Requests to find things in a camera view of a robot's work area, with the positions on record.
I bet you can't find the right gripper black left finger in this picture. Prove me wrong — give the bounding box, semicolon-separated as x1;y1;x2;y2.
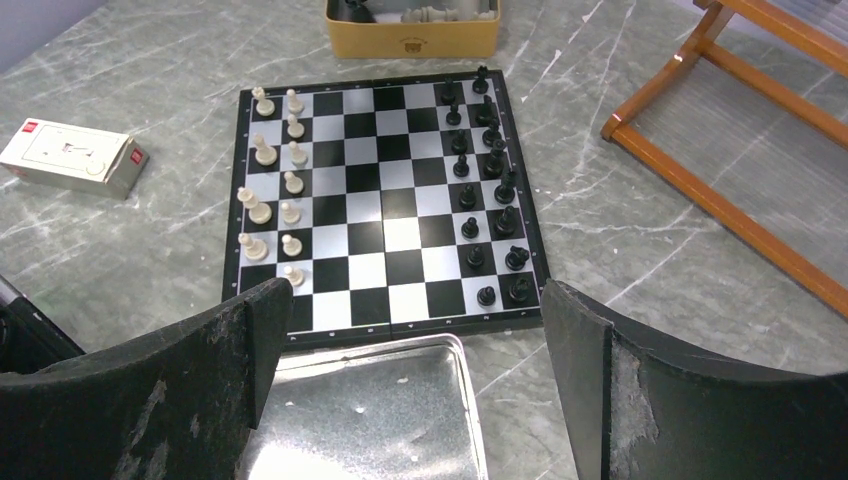
1;278;293;479

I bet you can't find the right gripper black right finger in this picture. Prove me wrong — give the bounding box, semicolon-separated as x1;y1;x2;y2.
541;280;847;479

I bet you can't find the white chess piece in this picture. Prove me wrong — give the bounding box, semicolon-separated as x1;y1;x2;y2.
283;171;305;195
286;88;305;115
279;201;301;225
283;265;305;287
288;140;309;168

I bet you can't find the white chess piece eleventh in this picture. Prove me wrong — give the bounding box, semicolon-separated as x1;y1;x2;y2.
237;232;268;262

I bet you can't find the white chess piece twelfth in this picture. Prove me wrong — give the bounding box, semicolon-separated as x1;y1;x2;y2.
281;234;303;258

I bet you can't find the white chess rook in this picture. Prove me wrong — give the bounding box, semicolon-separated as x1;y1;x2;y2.
251;86;276;117

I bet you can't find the gold tin of white pieces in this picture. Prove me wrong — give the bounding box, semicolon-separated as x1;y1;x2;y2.
324;1;501;59

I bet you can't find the orange wooden rack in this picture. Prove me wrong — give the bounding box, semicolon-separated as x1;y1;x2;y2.
601;1;847;314

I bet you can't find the silver metal tin lid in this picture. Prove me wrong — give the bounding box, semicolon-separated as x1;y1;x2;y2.
236;334;489;480

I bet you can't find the small white card box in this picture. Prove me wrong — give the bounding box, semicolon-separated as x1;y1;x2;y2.
1;118;150;200

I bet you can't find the black white chessboard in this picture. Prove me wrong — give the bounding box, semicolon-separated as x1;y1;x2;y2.
222;66;550;349

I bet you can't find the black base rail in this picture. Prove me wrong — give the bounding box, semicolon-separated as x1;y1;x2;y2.
1;277;85;374

